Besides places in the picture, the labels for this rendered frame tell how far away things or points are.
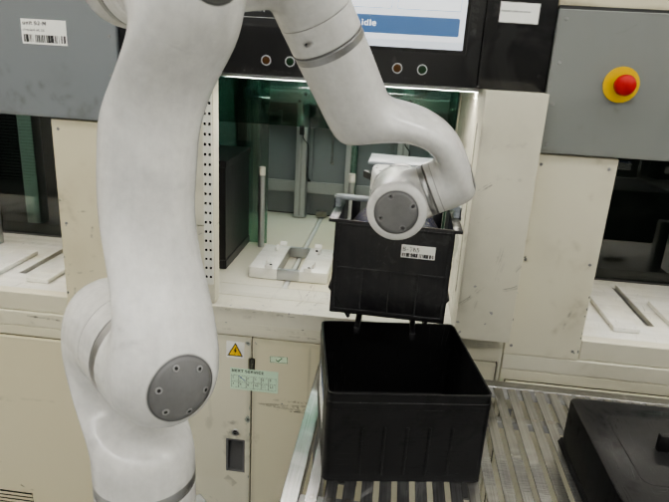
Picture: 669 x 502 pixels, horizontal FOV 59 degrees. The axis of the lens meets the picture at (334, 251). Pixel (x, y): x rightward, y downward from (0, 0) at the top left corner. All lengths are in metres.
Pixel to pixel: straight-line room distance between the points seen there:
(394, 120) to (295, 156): 1.46
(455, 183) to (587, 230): 0.58
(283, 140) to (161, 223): 1.64
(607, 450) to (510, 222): 0.47
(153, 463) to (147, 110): 0.39
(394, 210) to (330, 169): 1.41
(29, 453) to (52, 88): 0.98
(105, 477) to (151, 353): 0.20
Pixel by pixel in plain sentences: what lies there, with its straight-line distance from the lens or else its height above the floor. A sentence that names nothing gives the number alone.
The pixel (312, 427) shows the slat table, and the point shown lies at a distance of 1.21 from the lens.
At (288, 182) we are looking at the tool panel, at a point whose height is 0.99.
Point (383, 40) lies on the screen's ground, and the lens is 1.27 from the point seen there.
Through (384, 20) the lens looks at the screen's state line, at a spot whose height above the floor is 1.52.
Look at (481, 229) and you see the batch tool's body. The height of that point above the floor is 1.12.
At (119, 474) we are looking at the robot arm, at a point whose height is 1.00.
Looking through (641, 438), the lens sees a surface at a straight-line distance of 1.18.
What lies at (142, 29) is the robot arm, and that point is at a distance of 0.56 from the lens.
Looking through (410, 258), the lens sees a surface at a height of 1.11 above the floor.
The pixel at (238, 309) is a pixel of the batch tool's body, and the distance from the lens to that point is 1.44.
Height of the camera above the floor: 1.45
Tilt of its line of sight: 18 degrees down
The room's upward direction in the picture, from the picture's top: 3 degrees clockwise
